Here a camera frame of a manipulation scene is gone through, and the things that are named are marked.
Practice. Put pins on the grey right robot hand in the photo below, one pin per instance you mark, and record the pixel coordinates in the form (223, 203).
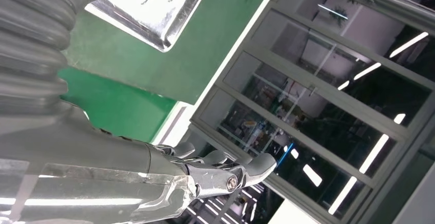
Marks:
(85, 168)

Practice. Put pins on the steel scale tray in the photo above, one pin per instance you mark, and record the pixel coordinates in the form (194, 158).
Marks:
(153, 15)

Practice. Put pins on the green conveyor belt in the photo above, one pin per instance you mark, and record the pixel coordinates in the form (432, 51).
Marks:
(125, 110)

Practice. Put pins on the grey framed glass partition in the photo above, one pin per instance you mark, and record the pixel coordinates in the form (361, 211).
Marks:
(323, 96)

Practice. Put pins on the dark green table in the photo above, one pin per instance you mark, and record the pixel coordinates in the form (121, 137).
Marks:
(190, 66)

